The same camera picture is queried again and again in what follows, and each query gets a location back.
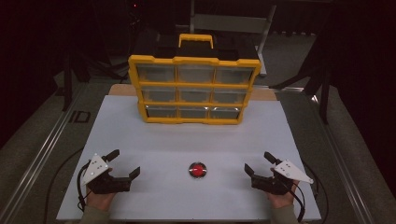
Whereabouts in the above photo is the white board sheet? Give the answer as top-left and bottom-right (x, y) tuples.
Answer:
(56, 94), (322, 222)

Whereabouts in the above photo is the grey metal stand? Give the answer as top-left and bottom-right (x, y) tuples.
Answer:
(188, 0), (277, 77)

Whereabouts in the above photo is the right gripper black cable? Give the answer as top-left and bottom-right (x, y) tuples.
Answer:
(290, 159), (330, 224)

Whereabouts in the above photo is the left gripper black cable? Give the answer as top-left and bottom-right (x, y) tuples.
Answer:
(43, 147), (92, 224)

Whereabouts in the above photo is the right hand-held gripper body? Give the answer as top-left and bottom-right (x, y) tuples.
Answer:
(249, 159), (315, 196)

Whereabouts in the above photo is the clear plastic organizer drawer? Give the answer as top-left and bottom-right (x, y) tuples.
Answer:
(209, 106), (242, 120)

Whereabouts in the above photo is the black stand leg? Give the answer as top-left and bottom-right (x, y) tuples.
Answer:
(61, 49), (92, 112)
(269, 31), (332, 125)

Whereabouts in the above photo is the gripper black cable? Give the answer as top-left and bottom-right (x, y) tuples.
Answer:
(290, 159), (330, 224)
(43, 147), (92, 224)

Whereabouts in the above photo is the red round button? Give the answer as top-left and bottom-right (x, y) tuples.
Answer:
(188, 161), (208, 179)

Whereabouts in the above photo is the person's left hand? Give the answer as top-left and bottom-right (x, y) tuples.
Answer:
(85, 186), (118, 213)

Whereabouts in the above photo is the grid of clear drawers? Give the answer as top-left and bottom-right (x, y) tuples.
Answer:
(135, 63), (255, 119)

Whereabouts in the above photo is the person's right hand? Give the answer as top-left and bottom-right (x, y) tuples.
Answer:
(266, 167), (296, 210)

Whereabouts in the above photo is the yellow black drawer organizer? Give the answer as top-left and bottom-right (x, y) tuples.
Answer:
(127, 33), (262, 126)

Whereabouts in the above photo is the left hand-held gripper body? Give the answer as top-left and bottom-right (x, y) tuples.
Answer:
(81, 152), (133, 196)

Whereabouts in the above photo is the aluminium floor rail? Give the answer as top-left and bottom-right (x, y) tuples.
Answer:
(0, 83), (89, 224)
(252, 85), (376, 224)

